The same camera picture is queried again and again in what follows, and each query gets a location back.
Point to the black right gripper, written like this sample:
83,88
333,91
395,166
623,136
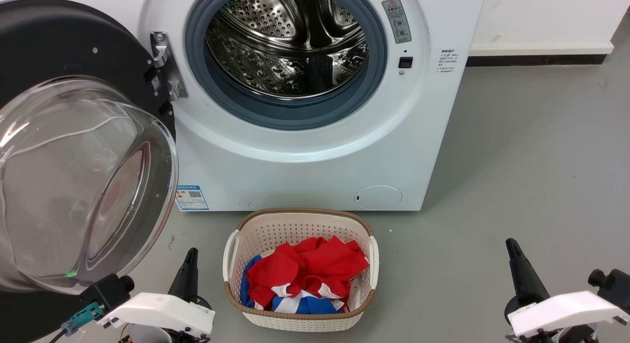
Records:
551,337

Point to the small text sticker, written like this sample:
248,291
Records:
450,61

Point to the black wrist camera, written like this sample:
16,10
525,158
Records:
613,286
106,290

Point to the black round glass washer door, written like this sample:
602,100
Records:
49,43

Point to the metal door hinge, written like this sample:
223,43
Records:
167,67

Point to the blue energy label sticker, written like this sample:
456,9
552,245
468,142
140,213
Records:
193,198

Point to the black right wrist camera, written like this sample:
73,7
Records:
613,286

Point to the cream perforated laundry basket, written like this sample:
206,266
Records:
295,227

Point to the blue and white garment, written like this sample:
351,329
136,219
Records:
307,305

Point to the grey warning sticker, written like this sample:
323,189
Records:
396,20

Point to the red garment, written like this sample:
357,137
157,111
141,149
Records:
315,264

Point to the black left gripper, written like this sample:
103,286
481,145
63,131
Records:
157,335

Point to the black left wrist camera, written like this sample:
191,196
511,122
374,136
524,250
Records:
106,290

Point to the white washing machine body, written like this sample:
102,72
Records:
315,180

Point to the round white filter cover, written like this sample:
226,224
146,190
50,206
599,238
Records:
378,198

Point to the black door latch slot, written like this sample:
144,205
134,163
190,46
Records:
405,62

